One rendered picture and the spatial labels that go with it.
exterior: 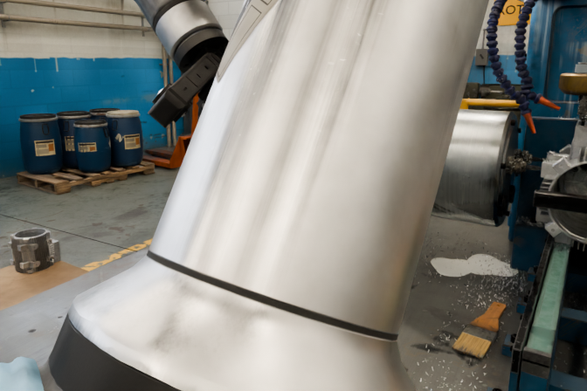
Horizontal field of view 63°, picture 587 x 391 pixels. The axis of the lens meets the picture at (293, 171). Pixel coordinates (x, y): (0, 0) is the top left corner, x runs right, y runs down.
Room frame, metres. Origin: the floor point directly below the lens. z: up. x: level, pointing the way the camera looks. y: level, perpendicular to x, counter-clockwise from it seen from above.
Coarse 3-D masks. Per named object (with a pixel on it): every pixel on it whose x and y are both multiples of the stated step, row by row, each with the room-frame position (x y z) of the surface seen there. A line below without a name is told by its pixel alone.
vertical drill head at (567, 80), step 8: (584, 64) 0.94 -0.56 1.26; (584, 72) 0.94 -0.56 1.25; (560, 80) 0.98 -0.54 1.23; (568, 80) 0.94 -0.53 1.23; (576, 80) 0.92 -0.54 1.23; (584, 80) 0.91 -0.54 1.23; (560, 88) 0.98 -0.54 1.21; (568, 88) 0.94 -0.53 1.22; (576, 88) 0.92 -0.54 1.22; (584, 88) 0.90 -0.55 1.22; (584, 96) 0.92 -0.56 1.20; (584, 104) 0.92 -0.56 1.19; (584, 112) 0.92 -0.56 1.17; (584, 120) 0.92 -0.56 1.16
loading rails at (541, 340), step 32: (544, 256) 0.80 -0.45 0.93; (544, 288) 0.69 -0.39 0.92; (576, 288) 0.91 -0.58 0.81; (544, 320) 0.60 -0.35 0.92; (576, 320) 0.73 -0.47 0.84; (512, 352) 0.51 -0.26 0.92; (544, 352) 0.50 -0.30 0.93; (512, 384) 0.51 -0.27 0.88; (544, 384) 0.49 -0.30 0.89; (576, 384) 0.56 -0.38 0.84
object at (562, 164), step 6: (564, 150) 1.02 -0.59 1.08; (558, 162) 0.87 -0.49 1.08; (564, 162) 0.86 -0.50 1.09; (558, 168) 0.87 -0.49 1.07; (564, 168) 0.86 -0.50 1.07; (552, 222) 0.87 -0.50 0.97; (546, 228) 0.87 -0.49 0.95; (552, 228) 0.87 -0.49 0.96; (552, 234) 0.86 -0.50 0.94; (558, 234) 0.86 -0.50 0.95
